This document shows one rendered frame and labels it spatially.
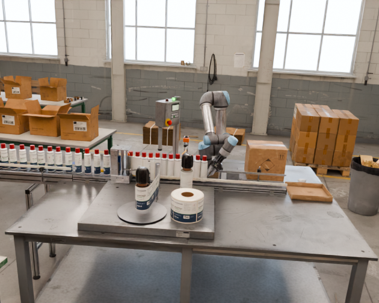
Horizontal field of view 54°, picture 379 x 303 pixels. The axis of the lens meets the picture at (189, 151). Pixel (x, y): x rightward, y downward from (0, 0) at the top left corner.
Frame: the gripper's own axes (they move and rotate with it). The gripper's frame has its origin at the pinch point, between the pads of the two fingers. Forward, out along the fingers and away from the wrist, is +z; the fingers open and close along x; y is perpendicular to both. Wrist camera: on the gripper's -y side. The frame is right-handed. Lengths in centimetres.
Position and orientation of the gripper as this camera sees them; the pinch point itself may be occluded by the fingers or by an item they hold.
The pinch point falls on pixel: (208, 174)
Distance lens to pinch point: 285.9
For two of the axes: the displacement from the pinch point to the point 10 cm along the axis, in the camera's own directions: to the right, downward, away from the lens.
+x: 8.5, 5.2, 1.0
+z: -5.3, 8.0, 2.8
